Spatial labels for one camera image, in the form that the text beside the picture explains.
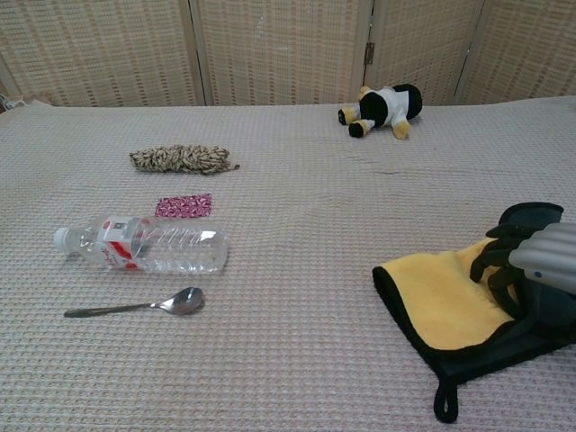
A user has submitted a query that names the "pink patterned card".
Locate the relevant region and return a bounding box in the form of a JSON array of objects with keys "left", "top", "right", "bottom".
[{"left": 155, "top": 193, "right": 213, "bottom": 220}]

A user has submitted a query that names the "woven folding screen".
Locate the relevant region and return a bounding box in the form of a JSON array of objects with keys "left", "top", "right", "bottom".
[{"left": 0, "top": 0, "right": 576, "bottom": 108}]

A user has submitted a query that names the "black cloth pot holder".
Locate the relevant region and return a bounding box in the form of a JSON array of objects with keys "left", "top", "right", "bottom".
[{"left": 372, "top": 202, "right": 576, "bottom": 424}]

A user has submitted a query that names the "black white plush toy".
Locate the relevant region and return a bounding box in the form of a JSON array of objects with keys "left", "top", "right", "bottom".
[{"left": 337, "top": 83, "right": 424, "bottom": 140}]

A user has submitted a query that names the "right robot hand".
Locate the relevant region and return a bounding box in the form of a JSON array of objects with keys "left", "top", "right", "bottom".
[{"left": 469, "top": 221, "right": 576, "bottom": 312}]

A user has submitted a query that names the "metal spoon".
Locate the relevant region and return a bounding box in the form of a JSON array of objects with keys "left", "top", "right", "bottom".
[{"left": 63, "top": 286, "right": 205, "bottom": 320}]

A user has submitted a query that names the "clear plastic water bottle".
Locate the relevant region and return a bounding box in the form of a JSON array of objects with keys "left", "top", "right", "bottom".
[{"left": 53, "top": 214, "right": 230, "bottom": 275}]

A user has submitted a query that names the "beige woven tablecloth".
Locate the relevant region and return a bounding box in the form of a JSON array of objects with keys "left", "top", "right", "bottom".
[{"left": 0, "top": 94, "right": 576, "bottom": 432}]

